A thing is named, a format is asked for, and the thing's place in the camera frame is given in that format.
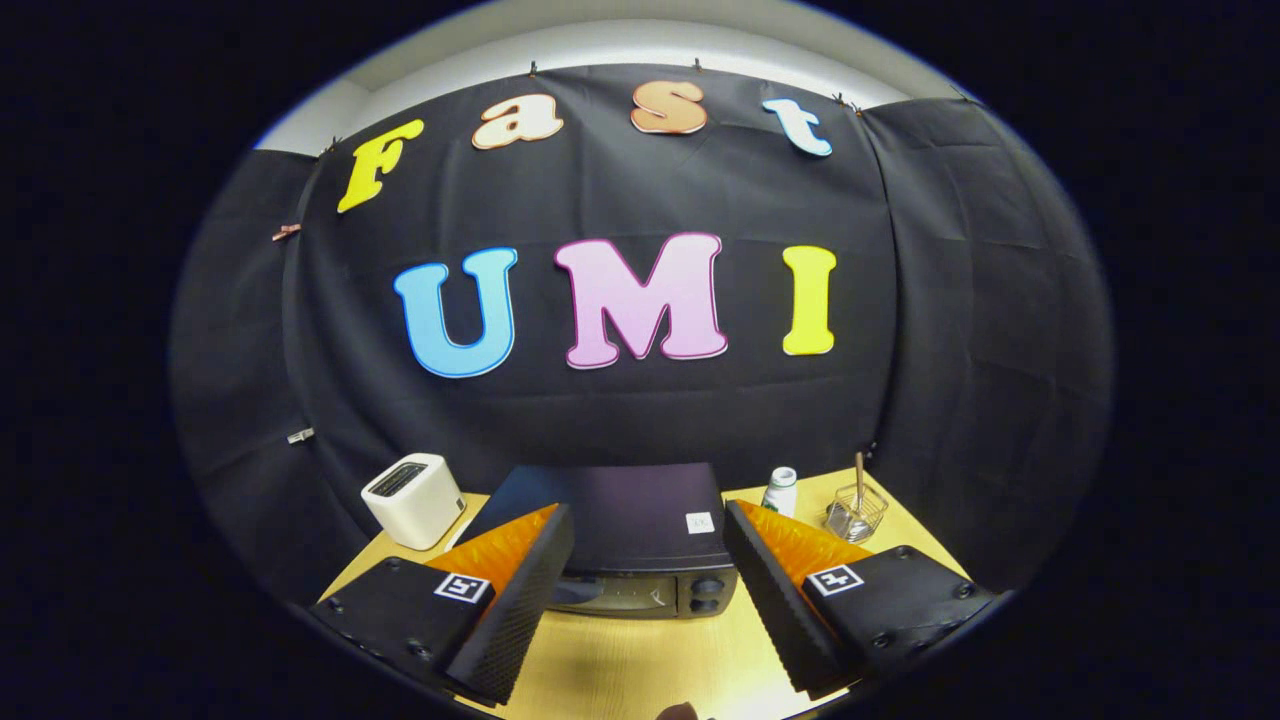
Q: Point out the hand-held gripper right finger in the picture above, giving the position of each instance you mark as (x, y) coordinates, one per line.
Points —
(770, 605)

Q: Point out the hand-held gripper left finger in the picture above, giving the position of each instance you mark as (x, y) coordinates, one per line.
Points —
(515, 605)

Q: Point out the black toaster oven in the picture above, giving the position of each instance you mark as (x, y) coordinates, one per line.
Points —
(630, 520)

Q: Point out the white pop-up toaster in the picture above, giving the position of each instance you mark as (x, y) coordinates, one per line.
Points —
(415, 505)

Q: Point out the white bottle green label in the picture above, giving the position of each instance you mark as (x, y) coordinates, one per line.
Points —
(780, 493)

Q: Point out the wooden stick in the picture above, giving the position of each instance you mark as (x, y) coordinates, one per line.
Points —
(859, 480)

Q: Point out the silver clip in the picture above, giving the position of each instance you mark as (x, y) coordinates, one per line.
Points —
(300, 435)

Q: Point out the pink clip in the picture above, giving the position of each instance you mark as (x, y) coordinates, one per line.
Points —
(286, 232)

